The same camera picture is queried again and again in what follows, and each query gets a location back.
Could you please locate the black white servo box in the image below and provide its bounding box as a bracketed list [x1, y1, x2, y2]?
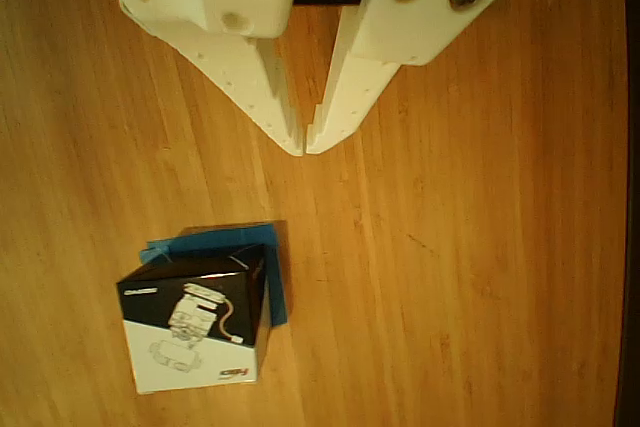
[115, 241, 274, 396]

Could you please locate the blue tape square target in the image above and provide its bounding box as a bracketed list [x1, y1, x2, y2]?
[139, 220, 291, 328]

